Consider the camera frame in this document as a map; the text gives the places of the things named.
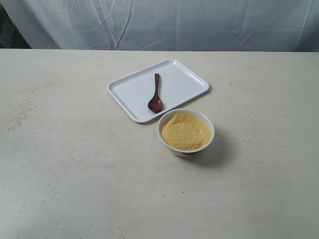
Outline brown wooden spoon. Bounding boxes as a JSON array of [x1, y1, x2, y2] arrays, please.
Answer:
[[148, 73, 163, 113]]

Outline yellow millet grains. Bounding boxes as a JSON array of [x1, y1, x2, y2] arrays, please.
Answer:
[[160, 113, 211, 151]]

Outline white ceramic bowl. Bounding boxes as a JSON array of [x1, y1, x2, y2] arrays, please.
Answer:
[[157, 108, 215, 157]]

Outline white rectangular plastic tray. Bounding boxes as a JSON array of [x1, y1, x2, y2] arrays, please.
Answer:
[[107, 59, 210, 123]]

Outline white backdrop curtain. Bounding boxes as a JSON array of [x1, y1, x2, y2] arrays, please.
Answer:
[[2, 0, 319, 52]]

